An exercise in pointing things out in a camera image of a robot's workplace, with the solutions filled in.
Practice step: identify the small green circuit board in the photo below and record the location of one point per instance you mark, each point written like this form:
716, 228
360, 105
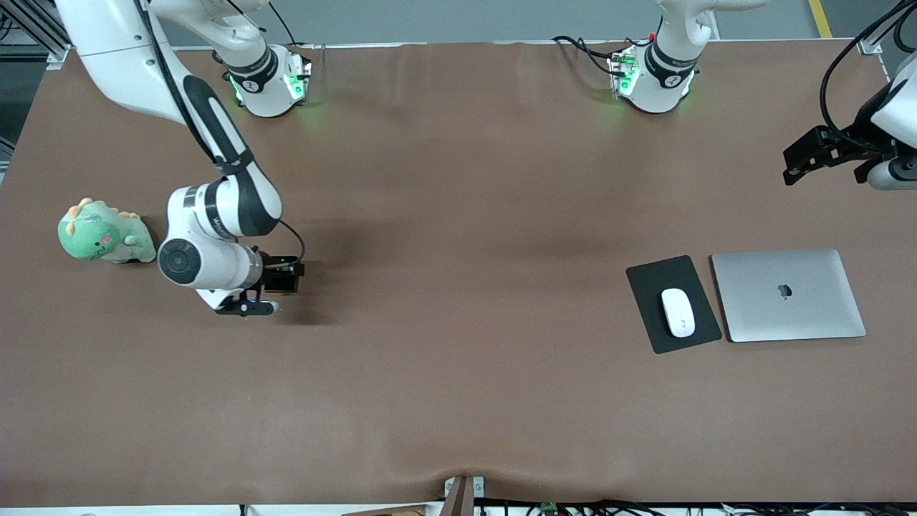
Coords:
549, 509

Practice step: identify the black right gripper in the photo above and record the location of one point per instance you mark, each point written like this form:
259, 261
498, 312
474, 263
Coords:
278, 277

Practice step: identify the black phone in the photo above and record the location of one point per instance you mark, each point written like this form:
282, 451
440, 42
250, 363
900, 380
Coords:
281, 281

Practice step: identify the metal table edge bracket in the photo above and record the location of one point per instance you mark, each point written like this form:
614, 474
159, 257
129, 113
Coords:
462, 502

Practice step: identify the white computer mouse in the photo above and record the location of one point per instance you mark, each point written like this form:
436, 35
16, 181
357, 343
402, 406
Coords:
678, 312

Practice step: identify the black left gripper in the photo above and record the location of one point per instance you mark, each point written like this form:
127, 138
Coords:
851, 137

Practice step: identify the aluminium frame with bracket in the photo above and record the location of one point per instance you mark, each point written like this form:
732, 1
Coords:
57, 56
869, 44

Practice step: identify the silver laptop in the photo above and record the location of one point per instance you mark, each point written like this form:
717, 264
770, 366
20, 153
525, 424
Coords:
788, 308

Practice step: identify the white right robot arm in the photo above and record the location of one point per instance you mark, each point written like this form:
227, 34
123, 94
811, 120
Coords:
215, 265

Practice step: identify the green dinosaur plush toy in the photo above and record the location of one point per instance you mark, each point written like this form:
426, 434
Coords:
100, 236

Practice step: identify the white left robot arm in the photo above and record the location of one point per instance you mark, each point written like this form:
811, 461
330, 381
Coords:
663, 79

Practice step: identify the black mouse pad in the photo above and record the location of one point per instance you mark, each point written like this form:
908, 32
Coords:
645, 287

